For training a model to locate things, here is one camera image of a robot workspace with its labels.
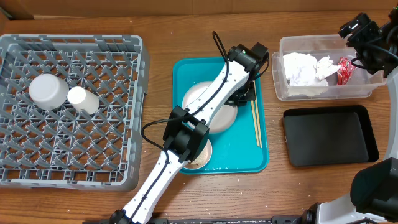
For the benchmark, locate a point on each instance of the teal plastic serving tray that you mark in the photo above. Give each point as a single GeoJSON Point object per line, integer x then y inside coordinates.
{"type": "Point", "coordinates": [234, 150]}

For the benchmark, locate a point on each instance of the white napkin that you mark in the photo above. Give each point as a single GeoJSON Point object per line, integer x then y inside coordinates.
{"type": "Point", "coordinates": [300, 70]}

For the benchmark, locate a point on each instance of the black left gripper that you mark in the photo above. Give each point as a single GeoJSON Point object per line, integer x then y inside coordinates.
{"type": "Point", "coordinates": [250, 94]}

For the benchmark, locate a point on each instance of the grey-white small bowl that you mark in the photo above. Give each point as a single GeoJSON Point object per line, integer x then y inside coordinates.
{"type": "Point", "coordinates": [48, 92]}

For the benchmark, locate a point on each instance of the pink bowl with food scraps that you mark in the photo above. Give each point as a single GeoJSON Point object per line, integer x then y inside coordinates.
{"type": "Point", "coordinates": [203, 158]}

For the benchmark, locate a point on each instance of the grey plastic dishwasher rack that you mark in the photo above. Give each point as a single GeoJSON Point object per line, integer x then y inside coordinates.
{"type": "Point", "coordinates": [64, 147]}

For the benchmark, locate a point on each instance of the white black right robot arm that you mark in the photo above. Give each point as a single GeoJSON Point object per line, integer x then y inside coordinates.
{"type": "Point", "coordinates": [373, 194]}

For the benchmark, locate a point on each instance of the white round plate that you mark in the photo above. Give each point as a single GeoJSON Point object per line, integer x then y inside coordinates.
{"type": "Point", "coordinates": [225, 116]}

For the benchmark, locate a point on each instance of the white plastic cup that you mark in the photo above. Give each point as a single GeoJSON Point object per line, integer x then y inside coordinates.
{"type": "Point", "coordinates": [82, 99]}

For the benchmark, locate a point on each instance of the red snack wrapper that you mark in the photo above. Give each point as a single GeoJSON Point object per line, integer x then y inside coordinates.
{"type": "Point", "coordinates": [345, 71]}

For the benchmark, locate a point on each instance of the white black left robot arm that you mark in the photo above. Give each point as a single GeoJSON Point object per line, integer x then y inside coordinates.
{"type": "Point", "coordinates": [187, 129]}

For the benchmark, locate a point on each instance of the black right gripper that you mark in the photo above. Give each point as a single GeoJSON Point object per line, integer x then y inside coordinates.
{"type": "Point", "coordinates": [365, 27]}

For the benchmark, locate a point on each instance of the clear plastic waste bin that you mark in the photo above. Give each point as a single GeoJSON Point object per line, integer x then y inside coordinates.
{"type": "Point", "coordinates": [360, 85]}

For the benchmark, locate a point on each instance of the black rectangular tray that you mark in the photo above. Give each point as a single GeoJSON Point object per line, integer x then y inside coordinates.
{"type": "Point", "coordinates": [329, 135]}

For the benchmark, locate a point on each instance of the small white tissue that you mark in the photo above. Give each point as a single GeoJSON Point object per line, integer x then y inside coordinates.
{"type": "Point", "coordinates": [325, 67]}

